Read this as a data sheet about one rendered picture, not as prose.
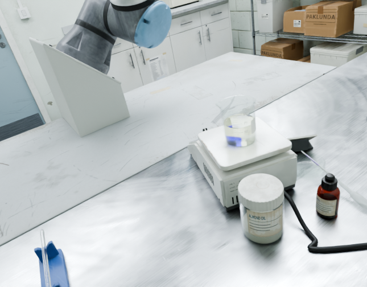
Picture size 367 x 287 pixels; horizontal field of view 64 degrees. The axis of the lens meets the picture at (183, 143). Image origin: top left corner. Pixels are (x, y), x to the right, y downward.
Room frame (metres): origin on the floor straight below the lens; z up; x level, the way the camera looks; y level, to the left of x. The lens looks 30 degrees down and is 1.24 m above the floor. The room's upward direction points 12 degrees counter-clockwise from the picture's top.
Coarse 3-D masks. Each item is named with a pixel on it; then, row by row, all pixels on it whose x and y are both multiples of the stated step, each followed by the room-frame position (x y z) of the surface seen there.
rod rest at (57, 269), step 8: (40, 248) 0.32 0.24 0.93; (48, 248) 0.32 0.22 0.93; (56, 248) 0.32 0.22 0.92; (40, 256) 0.31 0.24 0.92; (48, 256) 0.31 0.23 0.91; (56, 256) 0.32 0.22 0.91; (40, 264) 0.31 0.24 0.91; (48, 264) 0.30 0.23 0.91; (56, 264) 0.30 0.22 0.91; (64, 264) 0.30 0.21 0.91; (40, 272) 0.29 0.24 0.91; (56, 272) 0.29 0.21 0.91; (64, 272) 0.28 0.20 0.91; (40, 280) 0.28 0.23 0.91; (56, 280) 0.27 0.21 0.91; (64, 280) 0.27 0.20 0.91
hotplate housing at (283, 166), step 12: (192, 144) 0.48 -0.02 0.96; (192, 156) 0.50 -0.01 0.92; (204, 156) 0.42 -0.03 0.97; (276, 156) 0.37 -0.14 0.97; (288, 156) 0.36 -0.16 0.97; (204, 168) 0.42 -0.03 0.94; (216, 168) 0.37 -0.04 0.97; (240, 168) 0.36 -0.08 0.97; (252, 168) 0.35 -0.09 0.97; (264, 168) 0.35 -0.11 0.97; (276, 168) 0.35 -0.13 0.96; (288, 168) 0.36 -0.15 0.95; (216, 180) 0.36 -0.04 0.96; (228, 180) 0.34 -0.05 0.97; (240, 180) 0.34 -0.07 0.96; (288, 180) 0.36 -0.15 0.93; (216, 192) 0.37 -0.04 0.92; (228, 192) 0.34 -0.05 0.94; (228, 204) 0.34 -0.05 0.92
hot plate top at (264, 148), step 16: (256, 128) 0.43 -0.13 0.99; (272, 128) 0.42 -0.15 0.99; (208, 144) 0.41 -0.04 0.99; (224, 144) 0.40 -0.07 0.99; (256, 144) 0.38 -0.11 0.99; (272, 144) 0.38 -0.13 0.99; (288, 144) 0.37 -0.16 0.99; (224, 160) 0.36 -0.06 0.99; (240, 160) 0.35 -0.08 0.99; (256, 160) 0.35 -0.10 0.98
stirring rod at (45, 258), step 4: (40, 232) 0.35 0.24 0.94; (40, 236) 0.34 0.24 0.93; (44, 236) 0.34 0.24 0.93; (44, 240) 0.33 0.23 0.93; (44, 244) 0.32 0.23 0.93; (44, 248) 0.31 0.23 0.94; (44, 252) 0.30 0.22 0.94; (44, 256) 0.30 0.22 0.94; (44, 260) 0.29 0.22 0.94; (44, 264) 0.28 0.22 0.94; (44, 268) 0.27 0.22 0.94; (48, 268) 0.28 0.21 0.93; (44, 272) 0.27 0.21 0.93; (48, 272) 0.27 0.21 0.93; (48, 276) 0.26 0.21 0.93; (48, 280) 0.25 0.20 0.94; (48, 284) 0.25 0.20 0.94
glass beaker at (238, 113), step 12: (240, 96) 0.42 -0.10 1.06; (228, 108) 0.42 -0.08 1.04; (240, 108) 0.38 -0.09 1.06; (252, 108) 0.38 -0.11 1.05; (228, 120) 0.38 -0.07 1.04; (240, 120) 0.38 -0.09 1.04; (252, 120) 0.38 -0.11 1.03; (228, 132) 0.39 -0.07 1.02; (240, 132) 0.38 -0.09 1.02; (252, 132) 0.38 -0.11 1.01; (228, 144) 0.39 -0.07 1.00; (240, 144) 0.38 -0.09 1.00; (252, 144) 0.38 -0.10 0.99
